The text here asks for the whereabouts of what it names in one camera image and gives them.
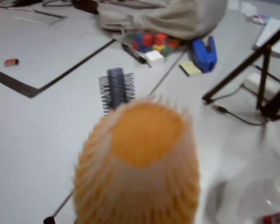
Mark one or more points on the blue plastic stapler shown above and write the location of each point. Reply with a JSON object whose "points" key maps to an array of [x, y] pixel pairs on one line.
{"points": [[201, 53]]}

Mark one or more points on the yellow sticky note pad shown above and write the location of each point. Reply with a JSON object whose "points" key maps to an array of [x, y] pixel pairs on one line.
{"points": [[190, 68]]}

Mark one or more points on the beige cloth bag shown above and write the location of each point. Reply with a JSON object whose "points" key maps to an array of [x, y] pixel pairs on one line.
{"points": [[165, 16]]}

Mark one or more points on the blue round hairbrush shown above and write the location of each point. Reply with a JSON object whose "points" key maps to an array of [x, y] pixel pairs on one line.
{"points": [[116, 88]]}

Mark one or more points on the black tripod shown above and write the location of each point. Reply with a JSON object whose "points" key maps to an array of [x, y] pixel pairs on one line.
{"points": [[266, 77]]}

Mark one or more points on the frosted plastic bin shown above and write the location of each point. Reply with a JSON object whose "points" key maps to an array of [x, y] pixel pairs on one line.
{"points": [[235, 205]]}

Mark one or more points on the white adapter box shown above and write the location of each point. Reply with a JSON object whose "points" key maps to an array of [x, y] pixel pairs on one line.
{"points": [[254, 82]]}

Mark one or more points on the small red brown lighter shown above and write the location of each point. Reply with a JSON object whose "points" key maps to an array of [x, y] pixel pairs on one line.
{"points": [[11, 62]]}

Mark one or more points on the blue toy cube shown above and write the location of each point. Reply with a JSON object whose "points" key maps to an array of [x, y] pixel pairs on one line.
{"points": [[144, 48]]}

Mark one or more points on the red toy cube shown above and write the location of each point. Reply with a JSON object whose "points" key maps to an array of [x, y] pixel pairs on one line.
{"points": [[148, 39], [160, 39]]}

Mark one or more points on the green toy cube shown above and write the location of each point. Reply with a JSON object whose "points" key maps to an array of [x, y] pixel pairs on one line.
{"points": [[168, 50]]}

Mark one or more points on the white paper pad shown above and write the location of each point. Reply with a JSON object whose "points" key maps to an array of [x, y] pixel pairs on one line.
{"points": [[274, 30]]}

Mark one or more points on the black pen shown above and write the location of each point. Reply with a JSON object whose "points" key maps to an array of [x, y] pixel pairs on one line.
{"points": [[134, 53]]}

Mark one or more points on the red hand cream tube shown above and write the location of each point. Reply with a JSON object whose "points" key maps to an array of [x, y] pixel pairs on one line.
{"points": [[277, 219]]}

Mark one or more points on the yellow toy cube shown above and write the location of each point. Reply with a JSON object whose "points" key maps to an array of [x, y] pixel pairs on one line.
{"points": [[158, 48]]}

